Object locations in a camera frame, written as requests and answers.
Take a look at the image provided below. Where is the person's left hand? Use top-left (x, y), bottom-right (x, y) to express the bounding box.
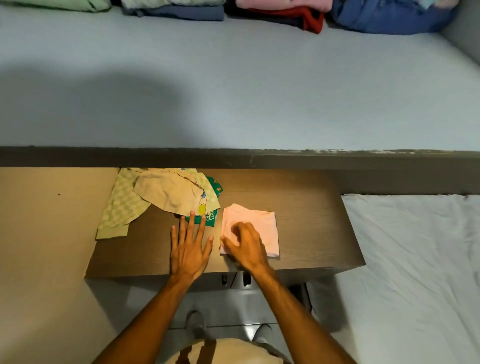
top-left (170, 211), bottom-right (214, 282)

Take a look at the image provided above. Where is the person's right hand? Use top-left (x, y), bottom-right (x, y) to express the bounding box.
top-left (220, 221), bottom-right (277, 280)

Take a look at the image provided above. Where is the pink cloth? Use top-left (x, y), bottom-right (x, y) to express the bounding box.
top-left (220, 203), bottom-right (280, 258)

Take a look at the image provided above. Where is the person's right forearm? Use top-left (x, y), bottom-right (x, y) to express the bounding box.
top-left (249, 267), bottom-right (358, 364)

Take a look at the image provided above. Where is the person's left forearm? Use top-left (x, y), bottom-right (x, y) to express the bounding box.
top-left (92, 274), bottom-right (197, 364)

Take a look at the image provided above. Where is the green printed garment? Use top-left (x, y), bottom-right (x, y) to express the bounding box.
top-left (185, 176), bottom-right (224, 228)

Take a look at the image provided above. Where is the beige garment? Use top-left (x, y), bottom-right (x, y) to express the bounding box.
top-left (133, 169), bottom-right (205, 217)

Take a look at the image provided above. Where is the light green checkered garment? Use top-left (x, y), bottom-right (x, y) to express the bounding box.
top-left (95, 168), bottom-right (221, 241)

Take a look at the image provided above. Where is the grey shoe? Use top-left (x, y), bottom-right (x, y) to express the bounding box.
top-left (252, 323), bottom-right (273, 345)
top-left (185, 310), bottom-right (208, 340)

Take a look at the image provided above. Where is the brown wooden dresser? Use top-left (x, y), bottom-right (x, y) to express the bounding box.
top-left (84, 167), bottom-right (367, 338)

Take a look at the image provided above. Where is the person's beige shirt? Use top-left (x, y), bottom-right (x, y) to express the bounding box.
top-left (164, 338), bottom-right (291, 364)

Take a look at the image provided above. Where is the grey bed sheet mattress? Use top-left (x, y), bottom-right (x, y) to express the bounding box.
top-left (0, 0), bottom-right (480, 153)

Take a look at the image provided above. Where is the white sheet mattress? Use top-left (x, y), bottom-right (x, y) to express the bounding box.
top-left (310, 193), bottom-right (480, 364)

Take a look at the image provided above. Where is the folded grey-blue garment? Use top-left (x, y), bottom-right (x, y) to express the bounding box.
top-left (123, 4), bottom-right (226, 22)

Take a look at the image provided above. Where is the red garment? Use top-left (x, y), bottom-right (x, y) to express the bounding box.
top-left (245, 6), bottom-right (325, 35)

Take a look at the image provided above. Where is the folded pink garment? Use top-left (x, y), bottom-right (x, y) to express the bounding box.
top-left (235, 0), bottom-right (334, 13)

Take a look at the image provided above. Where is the folded light green garment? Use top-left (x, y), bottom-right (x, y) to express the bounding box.
top-left (0, 0), bottom-right (112, 13)

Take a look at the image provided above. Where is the blue garment pile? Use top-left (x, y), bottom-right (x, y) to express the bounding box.
top-left (329, 0), bottom-right (460, 36)

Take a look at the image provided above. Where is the dark wooden bed frame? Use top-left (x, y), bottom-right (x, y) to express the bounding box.
top-left (0, 146), bottom-right (480, 196)

